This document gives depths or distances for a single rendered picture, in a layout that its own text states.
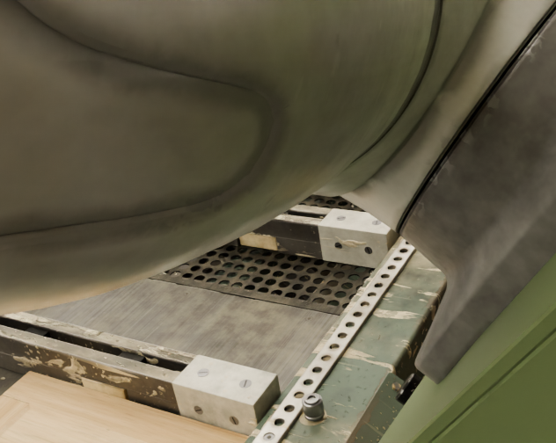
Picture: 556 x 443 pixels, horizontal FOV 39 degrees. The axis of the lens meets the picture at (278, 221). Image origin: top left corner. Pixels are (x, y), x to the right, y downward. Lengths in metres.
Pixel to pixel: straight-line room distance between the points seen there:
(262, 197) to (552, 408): 0.12
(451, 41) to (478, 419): 0.14
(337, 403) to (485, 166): 0.70
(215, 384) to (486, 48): 0.76
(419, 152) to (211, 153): 0.17
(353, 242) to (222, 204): 1.13
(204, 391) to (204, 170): 0.86
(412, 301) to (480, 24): 0.85
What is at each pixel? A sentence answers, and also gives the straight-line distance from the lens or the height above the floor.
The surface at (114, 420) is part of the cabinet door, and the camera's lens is 1.10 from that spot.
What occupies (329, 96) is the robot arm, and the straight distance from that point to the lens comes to 0.19.
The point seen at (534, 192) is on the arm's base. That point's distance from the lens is 0.31.
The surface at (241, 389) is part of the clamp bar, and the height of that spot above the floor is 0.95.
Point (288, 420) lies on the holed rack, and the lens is 0.97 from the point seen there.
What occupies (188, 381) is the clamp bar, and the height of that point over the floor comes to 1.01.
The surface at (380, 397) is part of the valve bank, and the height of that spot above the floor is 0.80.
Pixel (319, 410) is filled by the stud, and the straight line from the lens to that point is 0.96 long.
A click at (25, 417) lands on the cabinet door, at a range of 1.17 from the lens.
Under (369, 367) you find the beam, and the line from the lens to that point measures 1.03.
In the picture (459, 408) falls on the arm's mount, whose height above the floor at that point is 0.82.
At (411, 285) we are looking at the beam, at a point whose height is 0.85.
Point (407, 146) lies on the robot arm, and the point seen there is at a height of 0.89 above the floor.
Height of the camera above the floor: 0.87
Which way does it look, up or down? 9 degrees up
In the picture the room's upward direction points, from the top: 55 degrees counter-clockwise
